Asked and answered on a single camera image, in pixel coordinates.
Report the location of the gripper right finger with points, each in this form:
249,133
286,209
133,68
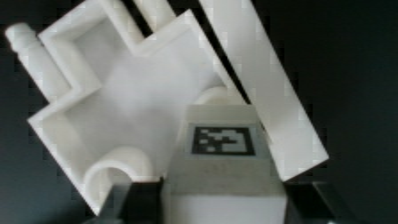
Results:
315,204

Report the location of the white U-shaped fence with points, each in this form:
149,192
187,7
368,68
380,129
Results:
295,145

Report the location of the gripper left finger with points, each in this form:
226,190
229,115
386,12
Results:
132,204

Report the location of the white chair seat part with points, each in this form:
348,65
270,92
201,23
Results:
119,79

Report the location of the white chair leg with tag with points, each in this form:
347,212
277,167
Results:
222,188

